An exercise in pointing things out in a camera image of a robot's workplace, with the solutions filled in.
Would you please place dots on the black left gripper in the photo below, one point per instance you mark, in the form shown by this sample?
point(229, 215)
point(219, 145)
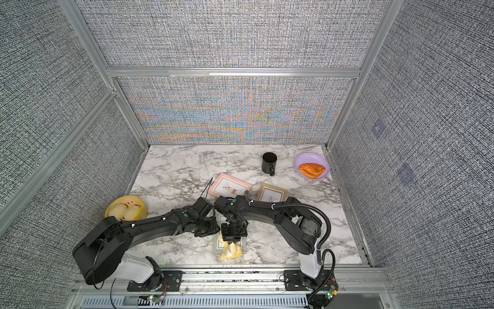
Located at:
point(214, 224)

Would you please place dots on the orange pastry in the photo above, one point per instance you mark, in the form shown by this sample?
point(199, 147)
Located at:
point(311, 171)

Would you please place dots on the tan wooden picture frame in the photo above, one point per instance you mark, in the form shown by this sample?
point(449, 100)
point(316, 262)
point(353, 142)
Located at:
point(271, 193)

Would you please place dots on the yellow cleaning cloth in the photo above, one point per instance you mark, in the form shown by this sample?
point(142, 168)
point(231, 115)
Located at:
point(230, 250)

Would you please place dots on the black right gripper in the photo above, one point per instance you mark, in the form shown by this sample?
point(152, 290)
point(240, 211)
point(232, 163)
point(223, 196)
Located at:
point(229, 239)

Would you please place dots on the steamed bun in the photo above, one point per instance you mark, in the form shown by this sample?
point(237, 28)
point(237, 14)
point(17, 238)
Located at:
point(117, 211)
point(132, 213)

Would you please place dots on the grey-green picture frame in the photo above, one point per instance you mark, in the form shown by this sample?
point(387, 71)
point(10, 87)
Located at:
point(218, 245)

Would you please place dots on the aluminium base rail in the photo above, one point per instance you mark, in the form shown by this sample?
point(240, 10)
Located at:
point(243, 286)

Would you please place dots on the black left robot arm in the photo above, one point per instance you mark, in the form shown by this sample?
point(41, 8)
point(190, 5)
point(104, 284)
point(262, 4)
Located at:
point(102, 254)

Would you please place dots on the right steamed bun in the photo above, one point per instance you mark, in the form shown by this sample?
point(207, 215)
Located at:
point(132, 213)

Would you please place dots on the purple bowl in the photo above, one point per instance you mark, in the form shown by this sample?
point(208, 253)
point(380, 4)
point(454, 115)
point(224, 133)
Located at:
point(314, 158)

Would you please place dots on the black mug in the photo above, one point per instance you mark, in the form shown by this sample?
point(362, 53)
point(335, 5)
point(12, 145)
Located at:
point(269, 161)

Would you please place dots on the yellow bamboo steamer basket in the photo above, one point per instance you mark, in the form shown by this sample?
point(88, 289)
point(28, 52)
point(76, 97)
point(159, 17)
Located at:
point(130, 200)

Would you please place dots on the pink picture frame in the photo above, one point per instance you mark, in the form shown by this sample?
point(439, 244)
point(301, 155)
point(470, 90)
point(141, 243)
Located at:
point(229, 187)

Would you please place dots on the left steamed bun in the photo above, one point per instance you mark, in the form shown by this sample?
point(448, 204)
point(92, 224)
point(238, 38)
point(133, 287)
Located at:
point(117, 211)

